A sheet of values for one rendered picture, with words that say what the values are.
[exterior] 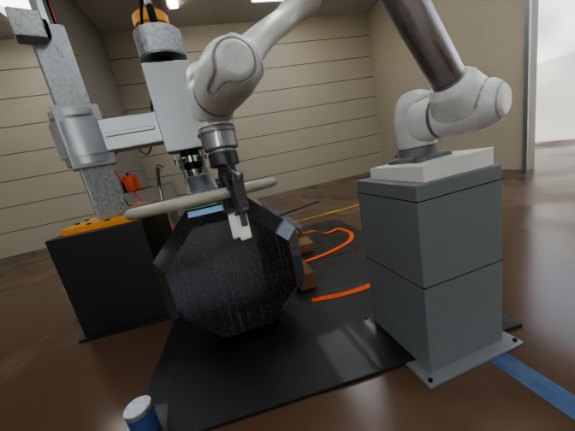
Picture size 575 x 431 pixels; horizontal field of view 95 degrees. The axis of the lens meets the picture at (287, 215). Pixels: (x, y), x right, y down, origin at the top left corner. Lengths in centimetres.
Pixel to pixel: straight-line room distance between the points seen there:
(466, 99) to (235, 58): 76
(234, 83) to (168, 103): 101
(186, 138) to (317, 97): 616
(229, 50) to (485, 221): 109
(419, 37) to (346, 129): 675
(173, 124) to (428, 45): 112
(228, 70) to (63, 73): 196
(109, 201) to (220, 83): 186
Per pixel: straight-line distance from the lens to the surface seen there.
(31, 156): 754
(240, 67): 53
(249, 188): 73
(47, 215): 756
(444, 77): 105
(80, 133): 225
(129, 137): 223
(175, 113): 151
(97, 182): 230
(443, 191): 110
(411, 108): 119
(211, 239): 140
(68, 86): 240
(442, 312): 127
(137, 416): 139
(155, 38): 157
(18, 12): 244
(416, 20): 98
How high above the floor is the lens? 99
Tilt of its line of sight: 13 degrees down
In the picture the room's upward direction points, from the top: 11 degrees counter-clockwise
